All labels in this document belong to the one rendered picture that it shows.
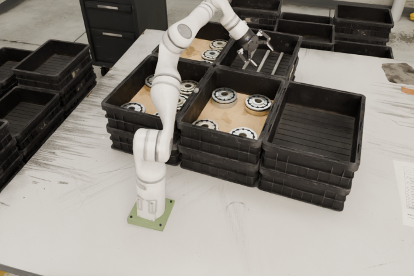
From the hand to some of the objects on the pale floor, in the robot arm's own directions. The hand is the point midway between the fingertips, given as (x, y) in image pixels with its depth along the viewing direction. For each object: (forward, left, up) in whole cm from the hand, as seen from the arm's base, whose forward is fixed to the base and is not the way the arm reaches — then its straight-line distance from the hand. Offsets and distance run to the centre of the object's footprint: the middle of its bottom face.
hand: (263, 56), depth 164 cm
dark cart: (+120, +122, -99) cm, 198 cm away
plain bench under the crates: (-20, -8, -93) cm, 96 cm away
